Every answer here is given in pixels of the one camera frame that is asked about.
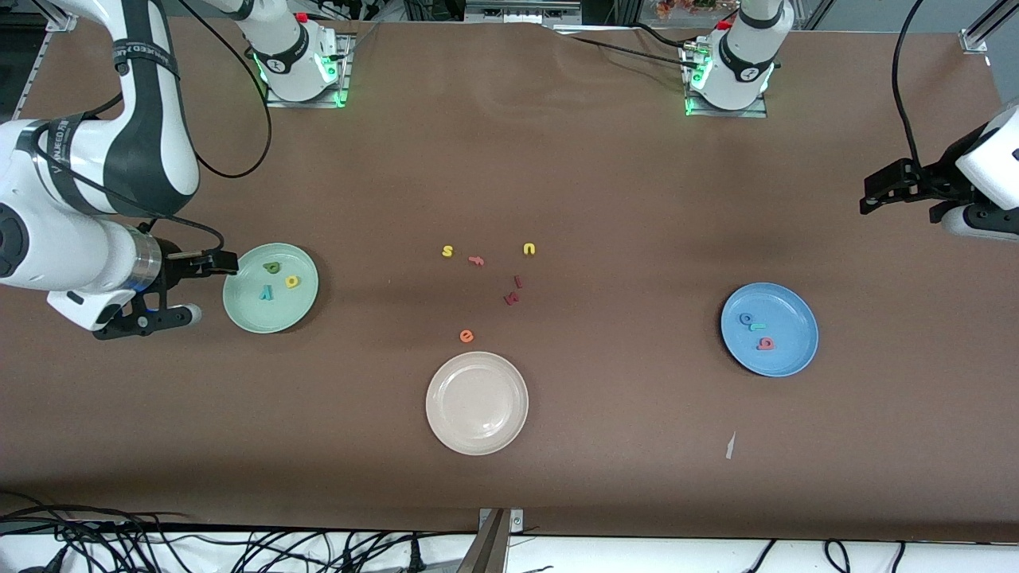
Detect light green plate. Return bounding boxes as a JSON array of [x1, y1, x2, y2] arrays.
[[222, 243, 320, 334]]

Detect blue plate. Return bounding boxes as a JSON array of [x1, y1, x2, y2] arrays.
[[720, 283, 819, 378]]

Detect orange dried flowers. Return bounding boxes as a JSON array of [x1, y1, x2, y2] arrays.
[[657, 0, 721, 21]]

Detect beige plate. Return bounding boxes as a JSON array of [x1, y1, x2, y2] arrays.
[[425, 351, 529, 456]]

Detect grey support beam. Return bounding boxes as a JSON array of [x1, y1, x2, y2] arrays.
[[456, 509, 510, 573]]

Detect grey metal box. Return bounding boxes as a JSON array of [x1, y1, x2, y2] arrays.
[[464, 0, 584, 25]]

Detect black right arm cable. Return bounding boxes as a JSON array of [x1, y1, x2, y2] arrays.
[[12, 0, 273, 257]]

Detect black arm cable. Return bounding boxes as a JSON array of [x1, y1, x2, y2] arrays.
[[892, 0, 928, 170], [12, 0, 273, 257]]

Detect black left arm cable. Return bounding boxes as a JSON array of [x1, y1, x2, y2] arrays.
[[892, 0, 928, 170]]

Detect aluminium frame rail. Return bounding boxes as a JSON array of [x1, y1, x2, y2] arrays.
[[24, 0, 80, 104], [959, 0, 1019, 55]]

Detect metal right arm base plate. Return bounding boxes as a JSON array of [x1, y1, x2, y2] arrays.
[[264, 32, 353, 109]]

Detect black base cable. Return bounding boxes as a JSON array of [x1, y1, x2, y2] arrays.
[[633, 22, 693, 47], [567, 35, 692, 63]]

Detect tangled black floor cables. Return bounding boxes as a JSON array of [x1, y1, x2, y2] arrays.
[[0, 489, 478, 573]]

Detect metal table edge bracket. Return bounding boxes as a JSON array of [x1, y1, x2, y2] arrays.
[[478, 508, 525, 534]]

